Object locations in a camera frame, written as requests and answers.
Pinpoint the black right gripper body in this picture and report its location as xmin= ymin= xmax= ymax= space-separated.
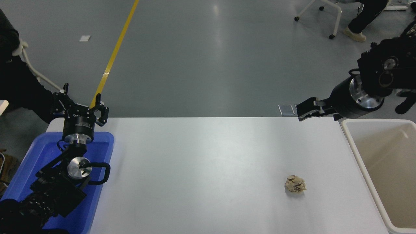
xmin=329 ymin=78 xmax=374 ymax=120

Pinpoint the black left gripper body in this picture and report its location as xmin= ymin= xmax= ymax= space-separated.
xmin=62 ymin=107 xmax=97 ymax=139

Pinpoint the blue plastic tray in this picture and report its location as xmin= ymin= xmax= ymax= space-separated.
xmin=0 ymin=131 xmax=115 ymax=234

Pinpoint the crumpled tan paper ball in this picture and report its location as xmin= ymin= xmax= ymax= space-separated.
xmin=285 ymin=175 xmax=307 ymax=194

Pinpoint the brown bag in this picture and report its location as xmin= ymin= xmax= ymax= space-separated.
xmin=0 ymin=149 xmax=17 ymax=195

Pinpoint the large pale bin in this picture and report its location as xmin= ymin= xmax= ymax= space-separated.
xmin=341 ymin=119 xmax=416 ymax=234

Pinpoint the white chair with casters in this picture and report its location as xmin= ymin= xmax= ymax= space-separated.
xmin=294 ymin=0 xmax=342 ymax=40

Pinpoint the white chair frame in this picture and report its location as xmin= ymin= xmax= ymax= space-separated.
xmin=13 ymin=39 xmax=62 ymax=93

